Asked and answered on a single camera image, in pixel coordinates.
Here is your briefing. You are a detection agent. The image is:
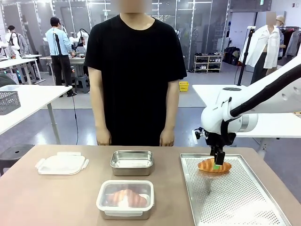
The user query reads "white table with grey basket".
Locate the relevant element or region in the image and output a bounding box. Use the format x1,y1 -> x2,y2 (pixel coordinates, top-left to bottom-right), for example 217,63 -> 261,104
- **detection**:
0,84 -> 73,145

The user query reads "golden brown bread roll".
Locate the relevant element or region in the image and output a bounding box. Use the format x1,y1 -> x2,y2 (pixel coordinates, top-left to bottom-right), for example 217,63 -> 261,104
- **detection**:
197,158 -> 232,176
105,188 -> 149,208

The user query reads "background person in grey clothes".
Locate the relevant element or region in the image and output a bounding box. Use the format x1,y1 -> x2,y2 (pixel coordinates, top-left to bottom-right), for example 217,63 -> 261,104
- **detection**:
7,25 -> 30,56

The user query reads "dark rounded seat back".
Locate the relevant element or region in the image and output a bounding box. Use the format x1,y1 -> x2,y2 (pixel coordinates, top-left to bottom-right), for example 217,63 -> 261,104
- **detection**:
0,73 -> 16,88

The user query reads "person's right forearm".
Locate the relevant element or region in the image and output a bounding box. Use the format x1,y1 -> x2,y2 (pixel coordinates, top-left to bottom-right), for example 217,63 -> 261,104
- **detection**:
88,66 -> 111,131

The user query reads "grey background work table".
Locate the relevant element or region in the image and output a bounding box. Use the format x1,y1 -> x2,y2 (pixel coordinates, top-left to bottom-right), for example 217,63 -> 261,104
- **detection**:
0,54 -> 47,86
39,50 -> 88,86

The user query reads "person's black t-shirt torso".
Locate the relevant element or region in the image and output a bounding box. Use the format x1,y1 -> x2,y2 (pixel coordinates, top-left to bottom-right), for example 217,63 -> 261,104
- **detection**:
83,13 -> 188,147

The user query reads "black tripod with cable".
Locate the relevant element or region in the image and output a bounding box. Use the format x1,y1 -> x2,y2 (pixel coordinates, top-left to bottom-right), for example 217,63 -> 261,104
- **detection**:
53,33 -> 79,145

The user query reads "white table with black pole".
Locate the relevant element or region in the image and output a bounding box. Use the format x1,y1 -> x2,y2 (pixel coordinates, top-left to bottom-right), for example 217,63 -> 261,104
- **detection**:
192,84 -> 301,154

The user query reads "white shoe rack with shoes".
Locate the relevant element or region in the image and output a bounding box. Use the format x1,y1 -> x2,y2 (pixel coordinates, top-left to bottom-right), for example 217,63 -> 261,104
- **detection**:
193,54 -> 223,74

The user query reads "clothes rack with garments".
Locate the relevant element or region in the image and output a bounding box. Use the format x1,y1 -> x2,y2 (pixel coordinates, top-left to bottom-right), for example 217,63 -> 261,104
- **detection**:
281,25 -> 301,58

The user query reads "steel rectangular container for bread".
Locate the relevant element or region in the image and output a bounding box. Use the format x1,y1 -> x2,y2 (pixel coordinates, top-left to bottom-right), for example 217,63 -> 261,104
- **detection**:
98,181 -> 153,220

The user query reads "clear plastic clip-lock lid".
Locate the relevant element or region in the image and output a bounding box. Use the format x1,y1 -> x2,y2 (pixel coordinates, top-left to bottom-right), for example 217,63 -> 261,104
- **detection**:
95,179 -> 155,212
35,152 -> 90,176

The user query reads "person's left hand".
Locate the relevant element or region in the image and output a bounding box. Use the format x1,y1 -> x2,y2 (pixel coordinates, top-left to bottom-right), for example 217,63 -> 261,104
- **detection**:
159,129 -> 175,147

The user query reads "black bag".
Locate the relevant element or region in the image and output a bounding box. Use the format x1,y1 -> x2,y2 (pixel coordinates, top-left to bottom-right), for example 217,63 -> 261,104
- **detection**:
224,46 -> 241,66

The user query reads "person's left forearm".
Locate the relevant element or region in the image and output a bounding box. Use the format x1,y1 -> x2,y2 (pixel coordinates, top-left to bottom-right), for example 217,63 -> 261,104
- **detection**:
162,79 -> 181,131

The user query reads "thick black right arm cable sleeve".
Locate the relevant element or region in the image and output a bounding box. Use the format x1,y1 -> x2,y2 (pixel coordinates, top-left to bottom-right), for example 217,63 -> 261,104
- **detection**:
220,63 -> 301,142

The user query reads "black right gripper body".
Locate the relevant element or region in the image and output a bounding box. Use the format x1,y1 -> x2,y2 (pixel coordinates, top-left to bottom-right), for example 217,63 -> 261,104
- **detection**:
206,132 -> 237,154

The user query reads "perforated metal baking tray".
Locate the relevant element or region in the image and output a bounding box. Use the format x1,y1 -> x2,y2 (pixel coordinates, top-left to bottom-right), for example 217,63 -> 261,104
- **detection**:
180,153 -> 293,226

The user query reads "grey plastic step stool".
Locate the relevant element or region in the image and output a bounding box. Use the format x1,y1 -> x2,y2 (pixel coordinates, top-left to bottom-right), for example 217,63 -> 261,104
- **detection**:
74,75 -> 90,94

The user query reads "black pole camera stand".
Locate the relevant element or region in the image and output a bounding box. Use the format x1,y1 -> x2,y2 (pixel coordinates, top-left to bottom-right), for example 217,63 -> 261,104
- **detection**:
237,26 -> 257,87

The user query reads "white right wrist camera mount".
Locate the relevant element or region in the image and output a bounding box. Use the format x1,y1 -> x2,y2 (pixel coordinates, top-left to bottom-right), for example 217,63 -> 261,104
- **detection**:
192,126 -> 209,140

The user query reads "person's right hand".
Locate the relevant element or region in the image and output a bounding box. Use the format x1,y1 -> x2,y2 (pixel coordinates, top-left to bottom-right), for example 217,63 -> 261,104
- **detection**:
96,128 -> 112,146

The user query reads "grey perforated basket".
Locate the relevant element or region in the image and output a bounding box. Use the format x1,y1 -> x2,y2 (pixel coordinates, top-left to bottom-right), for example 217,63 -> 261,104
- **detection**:
0,90 -> 20,116

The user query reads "black round stool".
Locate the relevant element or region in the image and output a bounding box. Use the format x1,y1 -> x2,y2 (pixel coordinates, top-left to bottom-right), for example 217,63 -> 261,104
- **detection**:
0,144 -> 35,177

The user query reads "mannequin with beige hat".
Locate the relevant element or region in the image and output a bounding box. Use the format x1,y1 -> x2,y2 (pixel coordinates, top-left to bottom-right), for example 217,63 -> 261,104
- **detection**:
275,15 -> 287,59

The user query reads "background person in blue shirt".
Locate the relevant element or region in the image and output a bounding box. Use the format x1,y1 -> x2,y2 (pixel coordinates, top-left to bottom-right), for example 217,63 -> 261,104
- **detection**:
44,16 -> 77,97

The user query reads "person's blurred head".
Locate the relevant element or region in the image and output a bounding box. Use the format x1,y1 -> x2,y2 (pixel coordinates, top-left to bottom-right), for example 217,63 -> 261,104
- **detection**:
110,0 -> 152,14

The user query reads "empty steel rectangular container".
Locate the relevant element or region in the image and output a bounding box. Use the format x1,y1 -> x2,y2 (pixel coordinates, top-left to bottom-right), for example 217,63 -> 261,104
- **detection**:
110,150 -> 154,177

